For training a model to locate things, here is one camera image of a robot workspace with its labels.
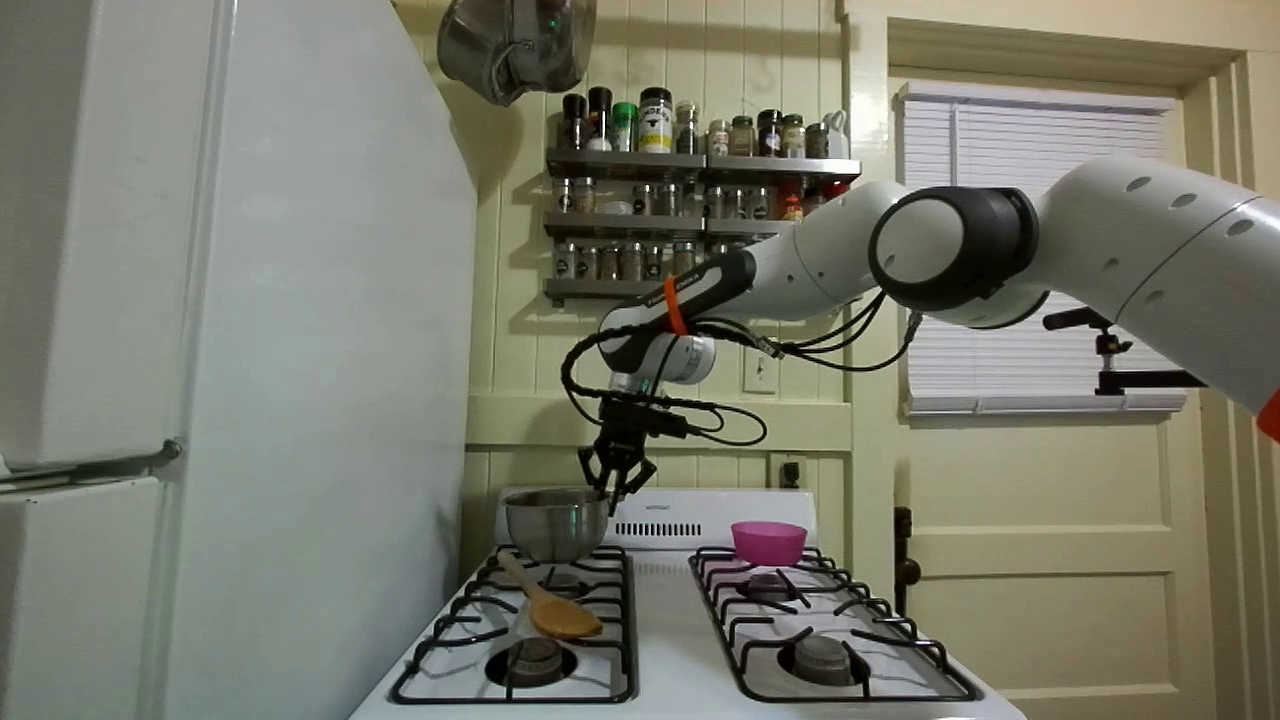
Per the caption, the black burner grate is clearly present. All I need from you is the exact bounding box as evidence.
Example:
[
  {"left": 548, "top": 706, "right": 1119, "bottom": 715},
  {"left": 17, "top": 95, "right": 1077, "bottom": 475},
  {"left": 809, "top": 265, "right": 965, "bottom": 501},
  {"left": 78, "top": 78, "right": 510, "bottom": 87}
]
[
  {"left": 689, "top": 547, "right": 980, "bottom": 702},
  {"left": 386, "top": 544, "right": 639, "bottom": 706}
]

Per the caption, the black left burner grate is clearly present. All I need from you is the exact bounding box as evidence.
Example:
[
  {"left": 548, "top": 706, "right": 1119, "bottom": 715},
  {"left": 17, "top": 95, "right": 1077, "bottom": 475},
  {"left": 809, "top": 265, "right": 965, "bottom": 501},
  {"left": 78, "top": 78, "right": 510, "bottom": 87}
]
[{"left": 386, "top": 544, "right": 639, "bottom": 706}]

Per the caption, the wooden spoon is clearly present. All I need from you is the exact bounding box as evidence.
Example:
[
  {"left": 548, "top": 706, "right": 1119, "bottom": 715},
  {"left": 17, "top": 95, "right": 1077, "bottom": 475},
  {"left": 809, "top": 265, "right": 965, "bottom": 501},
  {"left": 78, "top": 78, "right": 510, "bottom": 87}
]
[{"left": 498, "top": 547, "right": 604, "bottom": 641}]

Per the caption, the white window blind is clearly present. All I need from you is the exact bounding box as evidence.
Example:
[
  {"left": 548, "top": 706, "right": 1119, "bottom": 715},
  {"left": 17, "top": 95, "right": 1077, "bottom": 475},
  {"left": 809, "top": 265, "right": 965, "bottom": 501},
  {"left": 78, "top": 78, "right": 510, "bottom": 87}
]
[{"left": 891, "top": 78, "right": 1198, "bottom": 419}]

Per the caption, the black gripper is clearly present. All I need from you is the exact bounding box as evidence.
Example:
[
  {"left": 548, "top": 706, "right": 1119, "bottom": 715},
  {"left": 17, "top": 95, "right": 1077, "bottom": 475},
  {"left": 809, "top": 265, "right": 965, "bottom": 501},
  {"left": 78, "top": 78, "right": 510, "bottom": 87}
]
[{"left": 576, "top": 394, "right": 655, "bottom": 514}]

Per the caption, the white gas stove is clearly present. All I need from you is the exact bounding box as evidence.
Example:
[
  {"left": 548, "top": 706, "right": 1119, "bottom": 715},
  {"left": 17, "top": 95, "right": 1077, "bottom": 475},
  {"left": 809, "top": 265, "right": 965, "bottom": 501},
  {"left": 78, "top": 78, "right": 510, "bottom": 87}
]
[{"left": 354, "top": 486, "right": 1024, "bottom": 720}]

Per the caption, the white refrigerator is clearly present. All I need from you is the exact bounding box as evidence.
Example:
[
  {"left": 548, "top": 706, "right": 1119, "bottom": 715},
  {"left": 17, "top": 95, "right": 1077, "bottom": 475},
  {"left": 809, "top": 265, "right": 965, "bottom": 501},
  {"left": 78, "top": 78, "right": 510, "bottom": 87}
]
[{"left": 0, "top": 0, "right": 475, "bottom": 720}]

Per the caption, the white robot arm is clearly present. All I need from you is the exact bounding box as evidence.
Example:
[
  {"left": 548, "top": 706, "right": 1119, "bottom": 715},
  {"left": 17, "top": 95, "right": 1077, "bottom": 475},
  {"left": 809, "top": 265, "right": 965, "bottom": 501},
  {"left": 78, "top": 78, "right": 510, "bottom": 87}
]
[{"left": 582, "top": 161, "right": 1280, "bottom": 503}]

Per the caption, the silver metal bowl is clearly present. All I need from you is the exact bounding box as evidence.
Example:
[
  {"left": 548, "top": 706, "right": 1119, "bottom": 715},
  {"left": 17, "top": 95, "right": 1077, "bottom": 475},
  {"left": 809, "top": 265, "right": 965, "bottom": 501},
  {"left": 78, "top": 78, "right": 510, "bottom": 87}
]
[{"left": 501, "top": 486, "right": 607, "bottom": 559}]

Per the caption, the white wall outlet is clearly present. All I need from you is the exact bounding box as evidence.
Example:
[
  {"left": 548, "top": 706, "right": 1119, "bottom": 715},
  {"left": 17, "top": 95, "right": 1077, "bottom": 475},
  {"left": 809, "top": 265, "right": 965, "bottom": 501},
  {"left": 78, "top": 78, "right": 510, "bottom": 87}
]
[{"left": 742, "top": 348, "right": 776, "bottom": 394}]

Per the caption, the grey hanging cloth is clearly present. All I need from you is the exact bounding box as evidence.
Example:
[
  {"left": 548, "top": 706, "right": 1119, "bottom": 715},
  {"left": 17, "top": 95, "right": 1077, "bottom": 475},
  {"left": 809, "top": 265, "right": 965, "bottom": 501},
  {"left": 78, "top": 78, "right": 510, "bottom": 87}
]
[{"left": 437, "top": 0, "right": 596, "bottom": 105}]

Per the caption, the wall spice rack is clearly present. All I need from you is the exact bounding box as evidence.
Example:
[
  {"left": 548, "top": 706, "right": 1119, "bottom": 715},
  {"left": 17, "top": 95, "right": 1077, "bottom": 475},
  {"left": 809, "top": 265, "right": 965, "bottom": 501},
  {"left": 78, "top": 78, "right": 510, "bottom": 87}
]
[{"left": 545, "top": 87, "right": 860, "bottom": 303}]

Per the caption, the black camera on mount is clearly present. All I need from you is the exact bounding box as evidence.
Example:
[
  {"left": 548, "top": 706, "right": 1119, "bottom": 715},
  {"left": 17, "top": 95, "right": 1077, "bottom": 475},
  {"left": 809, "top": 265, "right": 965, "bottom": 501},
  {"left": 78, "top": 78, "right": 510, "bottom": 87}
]
[{"left": 1042, "top": 307, "right": 1203, "bottom": 394}]

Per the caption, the pink plastic bowl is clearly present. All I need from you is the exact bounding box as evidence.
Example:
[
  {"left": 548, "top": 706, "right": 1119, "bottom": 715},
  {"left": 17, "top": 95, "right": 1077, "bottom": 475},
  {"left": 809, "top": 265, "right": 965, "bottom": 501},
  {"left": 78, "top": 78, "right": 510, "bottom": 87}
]
[{"left": 733, "top": 521, "right": 809, "bottom": 564}]

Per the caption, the cream panel door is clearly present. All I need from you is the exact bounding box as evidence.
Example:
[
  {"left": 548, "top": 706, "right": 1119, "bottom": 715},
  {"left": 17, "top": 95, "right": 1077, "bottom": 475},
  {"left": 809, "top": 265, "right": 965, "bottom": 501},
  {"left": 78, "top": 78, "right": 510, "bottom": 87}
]
[{"left": 846, "top": 0, "right": 1280, "bottom": 720}]

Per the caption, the black front right burner grate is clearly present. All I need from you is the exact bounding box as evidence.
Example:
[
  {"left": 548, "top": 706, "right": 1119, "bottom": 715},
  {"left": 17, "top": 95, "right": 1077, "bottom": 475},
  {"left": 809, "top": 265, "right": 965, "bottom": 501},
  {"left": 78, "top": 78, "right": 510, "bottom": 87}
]
[{"left": 689, "top": 547, "right": 980, "bottom": 702}]

